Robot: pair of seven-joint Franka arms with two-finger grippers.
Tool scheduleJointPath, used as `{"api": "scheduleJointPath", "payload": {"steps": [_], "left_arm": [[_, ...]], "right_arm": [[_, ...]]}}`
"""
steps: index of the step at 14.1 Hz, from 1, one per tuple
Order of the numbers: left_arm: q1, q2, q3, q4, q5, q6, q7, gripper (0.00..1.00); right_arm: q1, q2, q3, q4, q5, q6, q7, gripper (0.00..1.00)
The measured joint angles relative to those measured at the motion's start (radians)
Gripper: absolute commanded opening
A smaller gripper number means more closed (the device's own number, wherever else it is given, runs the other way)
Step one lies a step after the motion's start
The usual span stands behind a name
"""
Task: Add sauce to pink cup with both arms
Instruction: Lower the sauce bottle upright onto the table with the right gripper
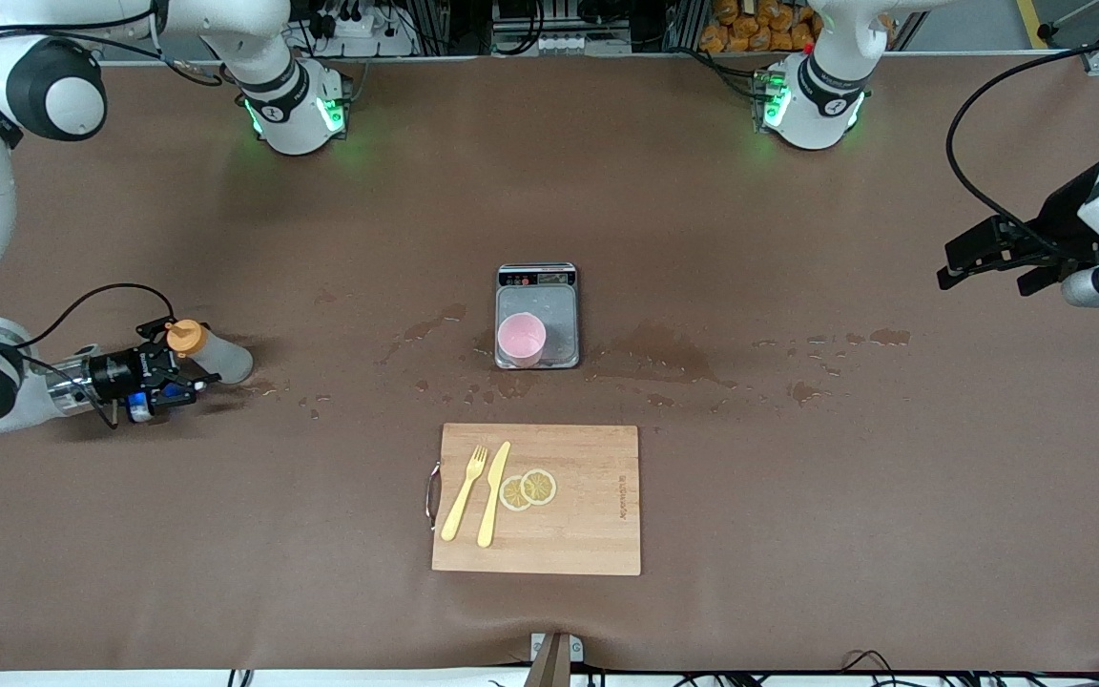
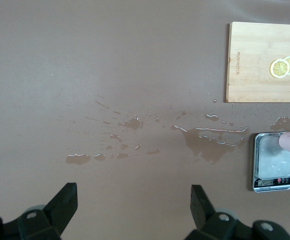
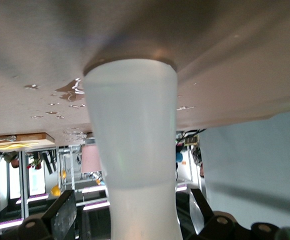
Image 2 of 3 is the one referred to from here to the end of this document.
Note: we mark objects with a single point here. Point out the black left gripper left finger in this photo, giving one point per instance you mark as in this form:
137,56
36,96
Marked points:
60,210

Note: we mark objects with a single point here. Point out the wooden cutting board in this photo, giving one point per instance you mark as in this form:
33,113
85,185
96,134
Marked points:
255,62

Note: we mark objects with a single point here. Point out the silver digital kitchen scale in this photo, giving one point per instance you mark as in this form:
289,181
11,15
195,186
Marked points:
272,162

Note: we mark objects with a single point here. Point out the brown table cover mat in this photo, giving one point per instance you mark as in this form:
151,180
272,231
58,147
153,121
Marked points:
85,62

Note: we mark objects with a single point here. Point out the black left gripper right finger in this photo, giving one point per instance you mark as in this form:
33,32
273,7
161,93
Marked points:
205,220

